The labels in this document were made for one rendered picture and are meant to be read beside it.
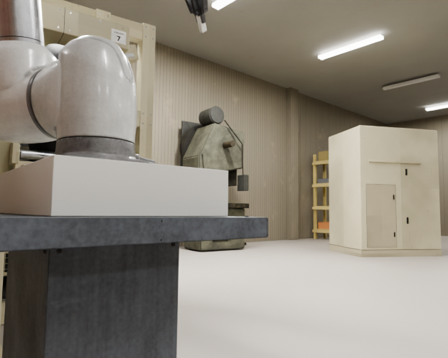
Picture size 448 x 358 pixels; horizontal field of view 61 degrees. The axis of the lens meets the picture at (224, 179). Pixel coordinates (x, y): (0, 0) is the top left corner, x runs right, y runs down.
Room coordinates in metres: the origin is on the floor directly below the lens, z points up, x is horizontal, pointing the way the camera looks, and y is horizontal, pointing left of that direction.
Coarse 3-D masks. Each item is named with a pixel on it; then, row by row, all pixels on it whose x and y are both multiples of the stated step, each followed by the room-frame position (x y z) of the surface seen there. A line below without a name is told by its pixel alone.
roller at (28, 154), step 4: (20, 152) 1.67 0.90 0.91; (24, 152) 1.65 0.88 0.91; (28, 152) 1.66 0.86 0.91; (32, 152) 1.67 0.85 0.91; (36, 152) 1.68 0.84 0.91; (40, 152) 1.69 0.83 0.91; (44, 152) 1.70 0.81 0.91; (48, 152) 1.71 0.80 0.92; (52, 152) 1.72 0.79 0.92; (20, 156) 1.66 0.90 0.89; (24, 156) 1.66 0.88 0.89; (28, 156) 1.66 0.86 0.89; (32, 156) 1.67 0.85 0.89; (36, 156) 1.68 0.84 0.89; (40, 156) 1.69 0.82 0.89; (44, 156) 1.70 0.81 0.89; (36, 160) 1.70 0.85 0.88
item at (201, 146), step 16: (208, 112) 6.23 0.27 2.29; (192, 128) 6.71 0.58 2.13; (208, 128) 6.25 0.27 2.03; (224, 128) 6.31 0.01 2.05; (192, 144) 6.45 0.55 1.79; (208, 144) 6.13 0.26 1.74; (224, 144) 6.24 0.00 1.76; (240, 144) 6.51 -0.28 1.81; (192, 160) 6.20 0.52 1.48; (208, 160) 6.14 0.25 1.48; (224, 160) 6.32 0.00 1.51; (240, 160) 6.51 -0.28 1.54; (240, 176) 6.38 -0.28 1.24; (240, 208) 6.54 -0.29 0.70; (224, 240) 6.31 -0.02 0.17; (240, 240) 6.52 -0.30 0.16
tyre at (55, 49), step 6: (48, 48) 1.69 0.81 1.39; (54, 48) 1.68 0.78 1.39; (60, 48) 1.69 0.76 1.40; (54, 54) 1.65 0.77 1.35; (30, 144) 1.83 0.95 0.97; (36, 144) 1.73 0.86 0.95; (42, 144) 1.71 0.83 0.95; (48, 144) 1.70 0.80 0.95; (54, 144) 1.70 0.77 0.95; (42, 150) 1.74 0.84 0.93; (48, 150) 1.73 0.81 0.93; (54, 150) 1.73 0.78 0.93
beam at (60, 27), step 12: (48, 12) 2.00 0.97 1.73; (60, 12) 2.03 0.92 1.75; (72, 12) 2.06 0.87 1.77; (48, 24) 2.00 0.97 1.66; (60, 24) 2.03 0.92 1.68; (72, 24) 2.06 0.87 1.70; (84, 24) 2.10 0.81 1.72; (96, 24) 2.14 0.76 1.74; (108, 24) 2.18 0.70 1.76; (120, 24) 2.22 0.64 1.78; (48, 36) 2.09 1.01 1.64; (60, 36) 2.08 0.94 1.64; (72, 36) 2.08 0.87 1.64; (108, 36) 2.18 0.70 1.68
